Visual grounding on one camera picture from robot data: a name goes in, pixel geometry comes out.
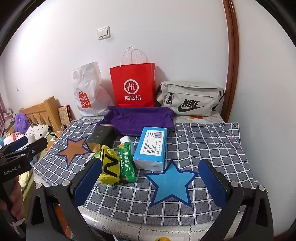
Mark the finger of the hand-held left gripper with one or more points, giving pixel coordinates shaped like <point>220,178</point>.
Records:
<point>17,142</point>
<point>37,147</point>

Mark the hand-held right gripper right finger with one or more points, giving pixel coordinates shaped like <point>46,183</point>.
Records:
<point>212,183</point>

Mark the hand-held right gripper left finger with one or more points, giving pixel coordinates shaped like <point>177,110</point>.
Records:
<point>89,183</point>

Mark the yellow zip pouch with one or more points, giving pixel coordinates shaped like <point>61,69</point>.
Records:
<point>108,164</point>

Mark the green packet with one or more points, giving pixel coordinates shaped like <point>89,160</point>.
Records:
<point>126,164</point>

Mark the person's left hand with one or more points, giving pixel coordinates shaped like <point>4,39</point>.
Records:
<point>17,199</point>

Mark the white spotted pillow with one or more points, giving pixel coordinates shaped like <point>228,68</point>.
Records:
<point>37,132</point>

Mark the purple plush toy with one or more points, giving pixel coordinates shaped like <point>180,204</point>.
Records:
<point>21,121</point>

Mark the brown star marker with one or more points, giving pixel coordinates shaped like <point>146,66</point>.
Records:
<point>72,150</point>

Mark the wooden headboard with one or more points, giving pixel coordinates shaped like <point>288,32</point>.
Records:
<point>41,111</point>

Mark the grey plaid cloth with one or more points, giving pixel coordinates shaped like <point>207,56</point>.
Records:
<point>208,143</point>

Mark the blue star marker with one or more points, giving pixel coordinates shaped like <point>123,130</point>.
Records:
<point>172,183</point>

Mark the illustrated notebook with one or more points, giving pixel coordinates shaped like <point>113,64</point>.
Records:
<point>64,115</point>

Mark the dark green tea tin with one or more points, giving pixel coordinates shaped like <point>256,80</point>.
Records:
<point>100,136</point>

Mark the floral bed sheet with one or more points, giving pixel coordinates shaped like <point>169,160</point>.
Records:
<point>138,231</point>

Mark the blue tissue pack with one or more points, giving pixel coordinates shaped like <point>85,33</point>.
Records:
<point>150,148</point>

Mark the purple towel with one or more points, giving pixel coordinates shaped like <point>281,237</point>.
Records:
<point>138,118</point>

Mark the white plastic shopping bag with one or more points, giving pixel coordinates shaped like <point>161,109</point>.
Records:
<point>90,81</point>

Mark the grey waist bag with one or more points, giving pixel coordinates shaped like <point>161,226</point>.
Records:
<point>189,92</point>

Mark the red paper bag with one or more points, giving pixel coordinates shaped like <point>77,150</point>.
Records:
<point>131,78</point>

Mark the wooden door frame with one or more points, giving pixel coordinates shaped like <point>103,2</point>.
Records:
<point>232,58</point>

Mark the white light switch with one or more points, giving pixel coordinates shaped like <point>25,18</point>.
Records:
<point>103,33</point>

